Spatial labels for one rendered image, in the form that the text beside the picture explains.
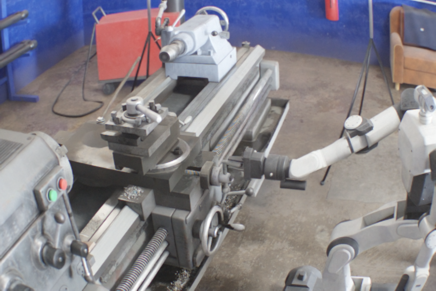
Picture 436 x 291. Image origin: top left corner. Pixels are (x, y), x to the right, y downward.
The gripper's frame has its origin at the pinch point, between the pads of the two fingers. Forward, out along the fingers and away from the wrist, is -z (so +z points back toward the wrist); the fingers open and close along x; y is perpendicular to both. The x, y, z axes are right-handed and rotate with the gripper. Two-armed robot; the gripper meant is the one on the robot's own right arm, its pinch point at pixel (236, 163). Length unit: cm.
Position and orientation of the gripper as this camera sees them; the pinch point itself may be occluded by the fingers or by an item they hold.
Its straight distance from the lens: 179.0
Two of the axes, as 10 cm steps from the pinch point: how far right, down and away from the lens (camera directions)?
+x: -0.7, -8.7, -5.0
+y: -3.2, 4.9, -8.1
